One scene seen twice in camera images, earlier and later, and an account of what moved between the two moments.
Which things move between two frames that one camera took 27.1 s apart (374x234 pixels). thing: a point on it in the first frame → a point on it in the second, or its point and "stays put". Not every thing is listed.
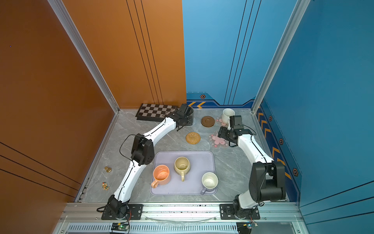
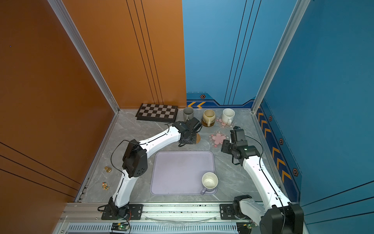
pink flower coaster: [216, 141] stays put
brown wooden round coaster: [207, 121] stays put
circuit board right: [245, 227] stays put
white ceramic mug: [225, 116] stays put
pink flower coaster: [219, 120] stays put
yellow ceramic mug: [182, 166] → [209, 116]
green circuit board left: [119, 226] stays put
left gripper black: [190, 118] → [193, 142]
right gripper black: [222, 131] → [224, 147]
